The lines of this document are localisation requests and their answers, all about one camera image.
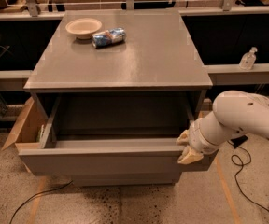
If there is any grey drawer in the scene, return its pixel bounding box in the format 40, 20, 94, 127
19, 93, 215, 177
73, 173, 181, 187

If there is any grey metal railing frame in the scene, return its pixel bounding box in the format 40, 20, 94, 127
0, 0, 269, 22

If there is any grey top drawer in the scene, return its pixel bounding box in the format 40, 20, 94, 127
19, 93, 215, 177

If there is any grey bottom drawer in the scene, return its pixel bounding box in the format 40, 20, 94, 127
73, 173, 181, 187

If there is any grey drawer cabinet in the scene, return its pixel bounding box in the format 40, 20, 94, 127
23, 8, 214, 187

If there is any black power adapter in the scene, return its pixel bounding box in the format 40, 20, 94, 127
230, 135, 248, 148

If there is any crushed blue soda can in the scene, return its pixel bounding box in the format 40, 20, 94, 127
92, 27, 126, 49

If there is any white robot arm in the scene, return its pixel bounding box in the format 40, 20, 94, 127
177, 91, 269, 165

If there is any open cardboard box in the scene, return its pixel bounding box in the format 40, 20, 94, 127
2, 97, 46, 151

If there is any black floor cable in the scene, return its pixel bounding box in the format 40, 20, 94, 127
8, 180, 74, 224

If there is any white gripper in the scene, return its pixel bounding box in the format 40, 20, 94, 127
176, 119, 220, 165

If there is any beige bowl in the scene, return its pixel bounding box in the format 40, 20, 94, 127
65, 18, 102, 40

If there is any clear sanitizer pump bottle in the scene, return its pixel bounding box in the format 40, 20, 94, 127
239, 47, 258, 70

